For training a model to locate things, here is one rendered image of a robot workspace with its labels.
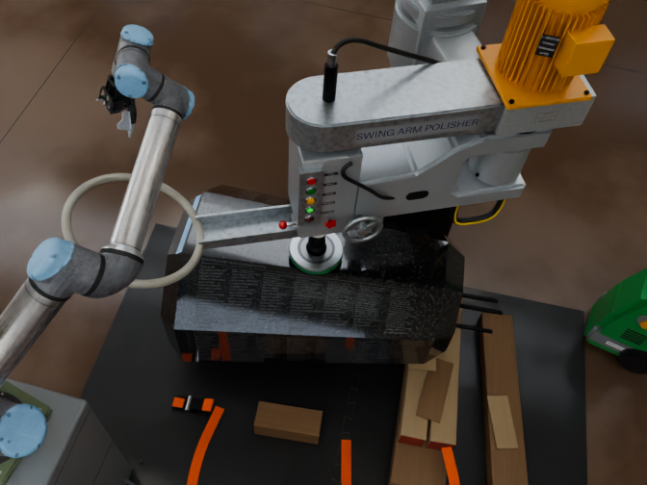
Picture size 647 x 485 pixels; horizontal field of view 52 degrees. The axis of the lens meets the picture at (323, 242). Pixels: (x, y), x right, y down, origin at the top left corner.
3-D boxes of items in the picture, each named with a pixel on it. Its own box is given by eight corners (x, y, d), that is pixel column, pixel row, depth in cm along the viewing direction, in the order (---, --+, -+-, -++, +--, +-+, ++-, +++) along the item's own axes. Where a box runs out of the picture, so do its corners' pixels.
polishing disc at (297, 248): (334, 278, 259) (334, 276, 258) (282, 263, 261) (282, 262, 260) (348, 236, 271) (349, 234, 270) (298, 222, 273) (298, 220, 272)
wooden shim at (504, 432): (485, 396, 314) (486, 395, 312) (506, 396, 314) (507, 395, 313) (496, 449, 300) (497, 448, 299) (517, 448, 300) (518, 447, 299)
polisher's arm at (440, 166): (495, 175, 268) (533, 85, 228) (515, 220, 256) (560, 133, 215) (319, 200, 256) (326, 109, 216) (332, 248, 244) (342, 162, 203)
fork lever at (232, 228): (371, 193, 260) (373, 186, 255) (384, 234, 249) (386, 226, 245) (194, 216, 247) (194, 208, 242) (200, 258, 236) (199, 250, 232)
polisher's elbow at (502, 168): (459, 154, 249) (472, 116, 232) (504, 144, 253) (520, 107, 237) (480, 192, 239) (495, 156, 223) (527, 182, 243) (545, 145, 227)
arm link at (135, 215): (137, 309, 172) (203, 89, 193) (93, 294, 164) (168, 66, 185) (116, 311, 180) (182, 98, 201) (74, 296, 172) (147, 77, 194)
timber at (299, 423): (254, 434, 307) (253, 425, 297) (259, 409, 313) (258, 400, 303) (318, 445, 306) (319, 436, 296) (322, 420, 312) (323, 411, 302)
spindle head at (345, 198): (377, 184, 257) (394, 100, 220) (393, 229, 246) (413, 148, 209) (287, 196, 252) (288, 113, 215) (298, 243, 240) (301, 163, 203)
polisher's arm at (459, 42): (375, 36, 286) (382, -14, 265) (448, 24, 293) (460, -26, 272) (442, 162, 247) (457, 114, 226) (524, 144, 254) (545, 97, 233)
